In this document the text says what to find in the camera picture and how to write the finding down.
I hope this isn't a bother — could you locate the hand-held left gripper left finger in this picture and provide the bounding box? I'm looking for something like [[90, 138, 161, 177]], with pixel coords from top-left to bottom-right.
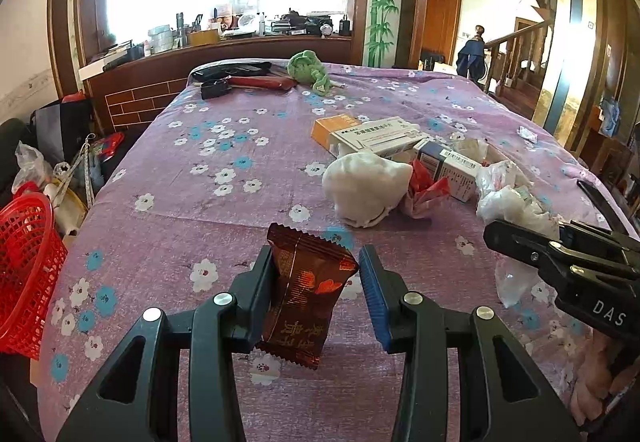
[[55, 244, 273, 442]]

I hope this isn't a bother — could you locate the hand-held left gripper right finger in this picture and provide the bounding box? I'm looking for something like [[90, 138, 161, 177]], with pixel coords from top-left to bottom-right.
[[359, 244, 583, 442]]

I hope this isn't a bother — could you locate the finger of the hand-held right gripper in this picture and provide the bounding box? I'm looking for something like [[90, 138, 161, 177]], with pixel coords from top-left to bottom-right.
[[482, 219, 576, 283], [576, 179, 626, 230]]

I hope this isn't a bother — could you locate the brown snack wrapper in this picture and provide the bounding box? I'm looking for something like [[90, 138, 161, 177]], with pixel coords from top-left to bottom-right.
[[255, 222, 360, 370]]

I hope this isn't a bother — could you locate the red plastic basket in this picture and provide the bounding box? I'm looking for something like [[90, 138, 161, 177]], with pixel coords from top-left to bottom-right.
[[0, 194, 68, 355]]

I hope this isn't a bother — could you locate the crumpled clear plastic bag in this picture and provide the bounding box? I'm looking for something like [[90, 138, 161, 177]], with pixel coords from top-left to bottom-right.
[[475, 161, 561, 235]]

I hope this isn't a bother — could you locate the purple floral tablecloth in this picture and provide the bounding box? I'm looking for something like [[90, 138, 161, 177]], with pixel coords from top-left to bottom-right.
[[37, 62, 640, 442]]

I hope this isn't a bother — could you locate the blue plastic bag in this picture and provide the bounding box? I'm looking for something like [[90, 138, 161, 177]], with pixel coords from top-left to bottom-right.
[[600, 98, 622, 139]]

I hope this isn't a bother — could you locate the blue white medicine box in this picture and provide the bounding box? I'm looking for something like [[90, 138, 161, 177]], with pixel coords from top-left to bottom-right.
[[414, 140, 483, 203]]

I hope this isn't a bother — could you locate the white crumpled tissue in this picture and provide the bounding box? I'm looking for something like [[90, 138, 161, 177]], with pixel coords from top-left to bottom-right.
[[322, 154, 414, 229]]

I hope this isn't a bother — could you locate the red crumpled wrapper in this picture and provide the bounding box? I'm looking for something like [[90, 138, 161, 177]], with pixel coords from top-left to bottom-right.
[[400, 161, 452, 219]]

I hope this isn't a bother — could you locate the small clear plastic wrapper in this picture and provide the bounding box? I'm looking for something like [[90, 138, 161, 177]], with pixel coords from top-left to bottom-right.
[[449, 132, 489, 163]]

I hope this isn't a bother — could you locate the orange box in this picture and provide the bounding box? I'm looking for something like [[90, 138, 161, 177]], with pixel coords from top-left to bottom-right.
[[311, 114, 362, 157]]

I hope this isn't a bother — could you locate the wooden stair railing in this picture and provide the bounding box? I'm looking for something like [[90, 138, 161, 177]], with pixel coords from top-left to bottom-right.
[[482, 19, 557, 98]]

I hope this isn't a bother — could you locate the dark blue jacket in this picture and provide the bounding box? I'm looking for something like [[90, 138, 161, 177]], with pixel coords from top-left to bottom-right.
[[456, 36, 486, 77]]

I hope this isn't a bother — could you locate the small black box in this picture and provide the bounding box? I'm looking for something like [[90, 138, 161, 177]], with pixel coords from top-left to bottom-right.
[[201, 78, 232, 99]]

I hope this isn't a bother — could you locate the red pouch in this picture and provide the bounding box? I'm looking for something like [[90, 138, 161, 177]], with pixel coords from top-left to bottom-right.
[[227, 76, 297, 93]]

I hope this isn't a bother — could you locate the red packet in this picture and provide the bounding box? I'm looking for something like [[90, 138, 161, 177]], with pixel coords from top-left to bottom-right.
[[90, 132, 125, 159]]

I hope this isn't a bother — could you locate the black case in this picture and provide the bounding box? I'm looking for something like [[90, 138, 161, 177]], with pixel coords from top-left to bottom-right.
[[191, 62, 273, 82]]

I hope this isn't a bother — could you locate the green cloth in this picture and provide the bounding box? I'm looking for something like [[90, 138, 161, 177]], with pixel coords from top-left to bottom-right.
[[286, 50, 335, 96]]

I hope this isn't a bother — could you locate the wooden door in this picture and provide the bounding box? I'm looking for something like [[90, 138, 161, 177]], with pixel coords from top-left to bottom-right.
[[425, 0, 463, 67]]

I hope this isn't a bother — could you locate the cardboard box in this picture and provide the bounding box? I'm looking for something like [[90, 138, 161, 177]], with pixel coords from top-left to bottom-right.
[[187, 29, 221, 47]]

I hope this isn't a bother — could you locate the black shopping bag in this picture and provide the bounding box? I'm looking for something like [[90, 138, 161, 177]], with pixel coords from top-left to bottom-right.
[[30, 96, 94, 163]]

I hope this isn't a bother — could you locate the stack of tape rolls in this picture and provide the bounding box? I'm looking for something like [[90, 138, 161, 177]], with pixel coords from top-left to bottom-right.
[[147, 24, 174, 55]]

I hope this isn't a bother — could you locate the black sofa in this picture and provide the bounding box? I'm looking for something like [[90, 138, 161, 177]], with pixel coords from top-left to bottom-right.
[[0, 118, 33, 203]]

